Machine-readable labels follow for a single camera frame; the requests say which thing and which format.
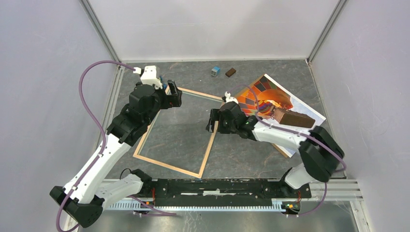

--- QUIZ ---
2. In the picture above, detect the light wooden picture frame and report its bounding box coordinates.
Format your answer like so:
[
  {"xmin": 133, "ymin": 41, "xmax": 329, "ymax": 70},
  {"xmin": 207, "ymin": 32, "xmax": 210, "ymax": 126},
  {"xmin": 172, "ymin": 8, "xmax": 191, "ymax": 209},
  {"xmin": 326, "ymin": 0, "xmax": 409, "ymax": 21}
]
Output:
[{"xmin": 133, "ymin": 88, "xmax": 223, "ymax": 178}]

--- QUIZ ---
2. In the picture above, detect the blue white cube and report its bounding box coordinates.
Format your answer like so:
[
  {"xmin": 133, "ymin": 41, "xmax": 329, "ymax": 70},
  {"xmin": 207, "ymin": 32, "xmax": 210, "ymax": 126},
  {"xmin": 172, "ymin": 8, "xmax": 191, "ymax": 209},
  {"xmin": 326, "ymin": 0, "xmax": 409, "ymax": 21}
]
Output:
[{"xmin": 211, "ymin": 66, "xmax": 220, "ymax": 76}]

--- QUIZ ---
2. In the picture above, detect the left floor aluminium rail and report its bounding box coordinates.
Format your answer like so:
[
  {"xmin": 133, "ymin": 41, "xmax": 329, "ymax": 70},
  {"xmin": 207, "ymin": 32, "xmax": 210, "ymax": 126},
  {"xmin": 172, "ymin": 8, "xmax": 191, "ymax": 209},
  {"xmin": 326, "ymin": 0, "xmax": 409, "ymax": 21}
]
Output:
[{"xmin": 88, "ymin": 62, "xmax": 127, "ymax": 179}]

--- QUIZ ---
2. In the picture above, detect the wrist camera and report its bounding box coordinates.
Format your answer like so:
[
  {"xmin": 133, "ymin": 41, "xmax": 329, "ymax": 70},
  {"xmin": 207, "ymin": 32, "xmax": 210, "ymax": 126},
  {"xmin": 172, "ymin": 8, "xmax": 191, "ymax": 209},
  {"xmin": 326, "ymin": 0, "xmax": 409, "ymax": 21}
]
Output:
[
  {"xmin": 133, "ymin": 65, "xmax": 163, "ymax": 89},
  {"xmin": 222, "ymin": 91, "xmax": 239, "ymax": 104}
]

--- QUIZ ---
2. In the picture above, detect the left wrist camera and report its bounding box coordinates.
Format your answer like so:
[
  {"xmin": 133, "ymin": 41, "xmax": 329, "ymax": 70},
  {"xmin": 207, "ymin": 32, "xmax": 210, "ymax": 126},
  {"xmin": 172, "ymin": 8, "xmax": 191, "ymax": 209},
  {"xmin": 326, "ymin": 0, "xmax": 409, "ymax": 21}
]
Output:
[{"xmin": 133, "ymin": 65, "xmax": 163, "ymax": 89}]

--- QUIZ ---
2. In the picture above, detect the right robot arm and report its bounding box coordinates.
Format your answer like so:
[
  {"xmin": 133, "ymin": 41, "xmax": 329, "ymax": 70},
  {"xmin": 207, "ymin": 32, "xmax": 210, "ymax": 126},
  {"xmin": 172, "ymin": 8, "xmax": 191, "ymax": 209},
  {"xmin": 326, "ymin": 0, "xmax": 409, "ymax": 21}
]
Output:
[{"xmin": 205, "ymin": 101, "xmax": 346, "ymax": 197}]

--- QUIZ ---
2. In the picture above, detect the left corner aluminium post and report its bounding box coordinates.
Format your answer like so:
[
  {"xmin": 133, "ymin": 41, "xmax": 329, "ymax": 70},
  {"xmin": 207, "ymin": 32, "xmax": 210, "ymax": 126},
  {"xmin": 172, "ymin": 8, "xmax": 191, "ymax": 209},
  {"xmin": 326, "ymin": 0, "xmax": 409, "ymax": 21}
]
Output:
[{"xmin": 79, "ymin": 0, "xmax": 121, "ymax": 62}]

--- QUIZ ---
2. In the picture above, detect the brown cardboard backing board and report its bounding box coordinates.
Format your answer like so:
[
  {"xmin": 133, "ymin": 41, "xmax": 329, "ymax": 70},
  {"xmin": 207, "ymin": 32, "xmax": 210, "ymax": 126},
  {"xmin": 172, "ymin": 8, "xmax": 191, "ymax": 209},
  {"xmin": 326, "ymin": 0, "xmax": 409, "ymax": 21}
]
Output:
[{"xmin": 272, "ymin": 144, "xmax": 291, "ymax": 158}]

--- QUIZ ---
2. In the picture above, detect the right corner aluminium post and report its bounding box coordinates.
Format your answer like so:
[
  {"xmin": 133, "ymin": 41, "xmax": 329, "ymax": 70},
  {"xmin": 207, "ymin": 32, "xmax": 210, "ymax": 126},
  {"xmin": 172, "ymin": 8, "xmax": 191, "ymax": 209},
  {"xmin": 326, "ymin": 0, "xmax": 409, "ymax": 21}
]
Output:
[{"xmin": 306, "ymin": 0, "xmax": 348, "ymax": 66}]

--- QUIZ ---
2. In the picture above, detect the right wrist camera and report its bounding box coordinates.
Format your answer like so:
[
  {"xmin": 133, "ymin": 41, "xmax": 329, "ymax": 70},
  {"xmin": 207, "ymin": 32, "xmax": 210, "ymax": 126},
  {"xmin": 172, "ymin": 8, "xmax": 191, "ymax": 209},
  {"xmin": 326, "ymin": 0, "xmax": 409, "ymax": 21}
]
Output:
[{"xmin": 222, "ymin": 91, "xmax": 239, "ymax": 104}]

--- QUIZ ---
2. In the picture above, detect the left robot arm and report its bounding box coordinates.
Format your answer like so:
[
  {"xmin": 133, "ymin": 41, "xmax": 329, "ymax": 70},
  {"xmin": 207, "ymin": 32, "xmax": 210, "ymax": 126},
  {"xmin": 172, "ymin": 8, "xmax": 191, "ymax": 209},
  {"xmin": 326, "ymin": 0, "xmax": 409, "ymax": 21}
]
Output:
[{"xmin": 50, "ymin": 80, "xmax": 182, "ymax": 228}]

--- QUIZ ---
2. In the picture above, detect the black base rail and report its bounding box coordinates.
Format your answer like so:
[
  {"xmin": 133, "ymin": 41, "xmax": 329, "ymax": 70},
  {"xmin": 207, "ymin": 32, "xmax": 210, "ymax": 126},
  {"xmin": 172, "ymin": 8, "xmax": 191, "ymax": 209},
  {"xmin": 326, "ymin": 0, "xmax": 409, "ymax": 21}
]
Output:
[{"xmin": 135, "ymin": 178, "xmax": 312, "ymax": 206}]

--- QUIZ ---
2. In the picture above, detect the corner aluminium post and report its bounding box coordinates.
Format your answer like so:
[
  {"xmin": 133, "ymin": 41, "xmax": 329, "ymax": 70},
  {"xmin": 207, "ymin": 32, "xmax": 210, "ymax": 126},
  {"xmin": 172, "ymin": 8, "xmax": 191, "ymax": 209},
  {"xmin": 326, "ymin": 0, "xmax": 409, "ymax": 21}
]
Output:
[
  {"xmin": 79, "ymin": 0, "xmax": 121, "ymax": 62},
  {"xmin": 306, "ymin": 0, "xmax": 348, "ymax": 66}
]

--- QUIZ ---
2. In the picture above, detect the small brown block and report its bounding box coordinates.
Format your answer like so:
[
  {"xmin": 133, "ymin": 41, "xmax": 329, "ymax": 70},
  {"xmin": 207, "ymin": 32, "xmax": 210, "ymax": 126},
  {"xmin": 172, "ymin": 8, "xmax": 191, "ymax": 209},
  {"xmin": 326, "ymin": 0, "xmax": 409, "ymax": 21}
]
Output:
[{"xmin": 225, "ymin": 68, "xmax": 236, "ymax": 77}]

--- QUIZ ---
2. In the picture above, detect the slotted cable duct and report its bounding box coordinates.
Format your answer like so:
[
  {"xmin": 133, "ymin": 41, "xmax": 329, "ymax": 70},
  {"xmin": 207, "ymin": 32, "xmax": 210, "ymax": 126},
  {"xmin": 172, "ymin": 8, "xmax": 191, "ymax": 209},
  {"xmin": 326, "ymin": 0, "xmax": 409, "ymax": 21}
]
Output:
[{"xmin": 106, "ymin": 199, "xmax": 301, "ymax": 213}]

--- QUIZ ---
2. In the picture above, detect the aluminium base profile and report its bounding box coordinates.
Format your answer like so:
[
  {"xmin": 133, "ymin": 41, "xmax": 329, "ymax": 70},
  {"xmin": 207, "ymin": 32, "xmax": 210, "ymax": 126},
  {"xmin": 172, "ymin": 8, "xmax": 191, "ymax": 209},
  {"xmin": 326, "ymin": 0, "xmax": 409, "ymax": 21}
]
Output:
[{"xmin": 73, "ymin": 178, "xmax": 364, "ymax": 201}]

